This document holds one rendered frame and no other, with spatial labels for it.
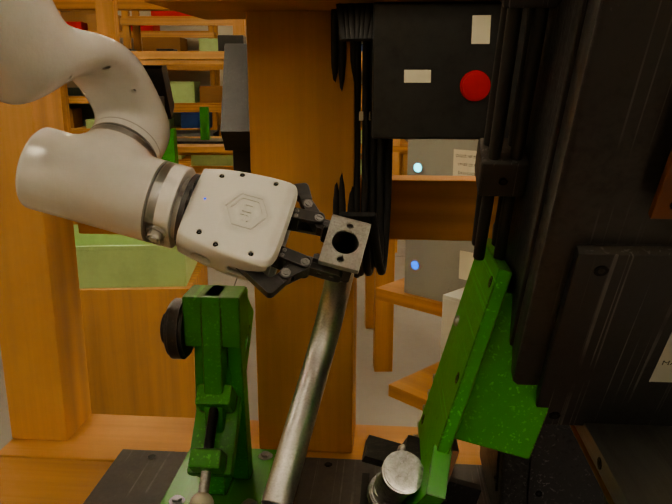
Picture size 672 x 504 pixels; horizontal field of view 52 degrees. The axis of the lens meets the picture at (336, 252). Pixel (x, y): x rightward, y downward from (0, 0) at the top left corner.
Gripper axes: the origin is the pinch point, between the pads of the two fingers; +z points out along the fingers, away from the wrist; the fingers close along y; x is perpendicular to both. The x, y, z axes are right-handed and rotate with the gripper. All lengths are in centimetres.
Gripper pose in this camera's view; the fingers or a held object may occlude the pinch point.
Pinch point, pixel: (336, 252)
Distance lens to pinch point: 68.8
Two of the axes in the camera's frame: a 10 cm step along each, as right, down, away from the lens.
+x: -1.2, 4.7, 8.8
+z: 9.6, 2.7, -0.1
